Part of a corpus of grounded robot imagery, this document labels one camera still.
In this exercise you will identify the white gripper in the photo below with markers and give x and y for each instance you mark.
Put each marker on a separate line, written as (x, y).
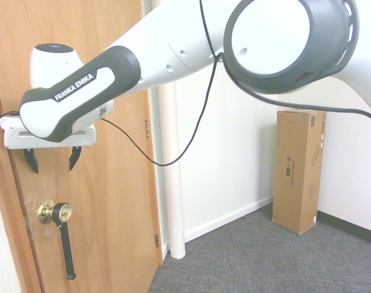
(45, 144)

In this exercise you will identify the wooden door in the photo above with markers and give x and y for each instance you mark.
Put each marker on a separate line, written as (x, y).
(7, 213)
(112, 198)

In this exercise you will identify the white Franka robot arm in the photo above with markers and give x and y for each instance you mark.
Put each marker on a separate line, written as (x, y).
(188, 36)

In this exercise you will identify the brass door knob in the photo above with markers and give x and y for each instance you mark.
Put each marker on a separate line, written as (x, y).
(63, 212)

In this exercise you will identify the brass door hinge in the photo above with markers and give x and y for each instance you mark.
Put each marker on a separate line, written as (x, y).
(147, 128)
(157, 240)

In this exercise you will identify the clear tape patch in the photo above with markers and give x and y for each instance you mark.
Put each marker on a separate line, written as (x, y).
(43, 190)

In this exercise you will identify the white round column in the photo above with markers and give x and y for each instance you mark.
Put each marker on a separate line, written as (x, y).
(174, 183)

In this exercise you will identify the white baseboard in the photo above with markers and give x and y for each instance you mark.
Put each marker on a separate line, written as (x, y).
(228, 218)

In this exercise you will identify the tall cardboard box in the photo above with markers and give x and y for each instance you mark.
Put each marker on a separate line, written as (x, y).
(298, 171)

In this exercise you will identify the black baseboard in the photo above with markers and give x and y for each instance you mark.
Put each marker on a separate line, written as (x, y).
(350, 226)

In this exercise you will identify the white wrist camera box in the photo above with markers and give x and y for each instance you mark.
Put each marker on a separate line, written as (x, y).
(8, 122)

